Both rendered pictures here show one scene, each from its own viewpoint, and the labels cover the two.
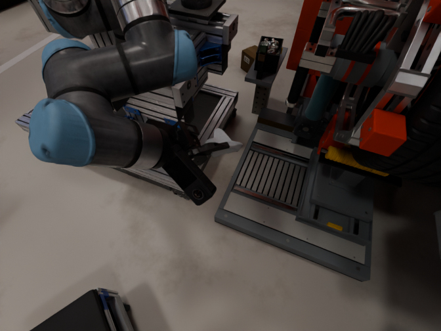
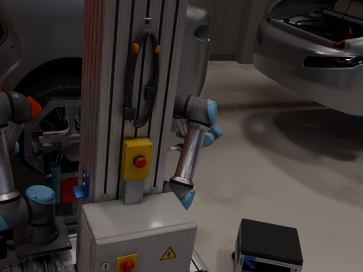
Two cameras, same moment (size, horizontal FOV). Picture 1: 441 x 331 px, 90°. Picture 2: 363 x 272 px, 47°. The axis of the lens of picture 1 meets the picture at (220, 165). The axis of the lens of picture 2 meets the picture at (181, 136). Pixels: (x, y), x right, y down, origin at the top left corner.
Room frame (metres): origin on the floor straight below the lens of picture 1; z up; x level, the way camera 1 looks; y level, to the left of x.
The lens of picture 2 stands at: (2.01, 1.44, 2.08)
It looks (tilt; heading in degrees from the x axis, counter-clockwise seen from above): 26 degrees down; 219
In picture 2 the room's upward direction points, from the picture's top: 9 degrees clockwise
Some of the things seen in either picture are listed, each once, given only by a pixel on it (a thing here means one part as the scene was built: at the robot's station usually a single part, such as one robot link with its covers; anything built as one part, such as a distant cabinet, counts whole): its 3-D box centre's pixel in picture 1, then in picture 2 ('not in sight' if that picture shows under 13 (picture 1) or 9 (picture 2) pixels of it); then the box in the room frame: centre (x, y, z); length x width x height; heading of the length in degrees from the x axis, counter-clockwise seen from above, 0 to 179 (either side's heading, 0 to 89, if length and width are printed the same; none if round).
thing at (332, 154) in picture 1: (357, 160); not in sight; (0.53, -0.58, 0.51); 0.29 x 0.06 x 0.06; 67
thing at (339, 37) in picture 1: (357, 61); (72, 144); (0.71, -0.47, 0.85); 0.21 x 0.14 x 0.14; 67
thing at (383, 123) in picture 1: (380, 132); not in sight; (0.39, -0.42, 0.85); 0.09 x 0.08 x 0.07; 157
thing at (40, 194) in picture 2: not in sight; (39, 203); (1.26, 0.11, 0.98); 0.13 x 0.12 x 0.14; 174
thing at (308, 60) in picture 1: (318, 56); not in sight; (0.60, -0.28, 0.93); 0.09 x 0.05 x 0.05; 67
